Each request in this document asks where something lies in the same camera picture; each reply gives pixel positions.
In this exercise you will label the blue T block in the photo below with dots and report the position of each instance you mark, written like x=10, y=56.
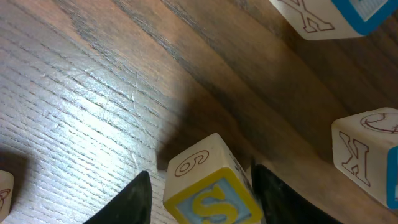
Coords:
x=335, y=19

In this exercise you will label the blue 2 block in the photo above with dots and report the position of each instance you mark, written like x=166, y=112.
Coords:
x=365, y=149

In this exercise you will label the blue P block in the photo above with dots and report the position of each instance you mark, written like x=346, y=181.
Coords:
x=6, y=188

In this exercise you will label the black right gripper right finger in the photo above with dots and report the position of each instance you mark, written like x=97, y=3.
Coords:
x=282, y=204

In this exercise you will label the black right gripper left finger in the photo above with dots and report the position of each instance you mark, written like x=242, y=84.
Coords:
x=133, y=205

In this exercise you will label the yellow S block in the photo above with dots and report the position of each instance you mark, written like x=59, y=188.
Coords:
x=206, y=184

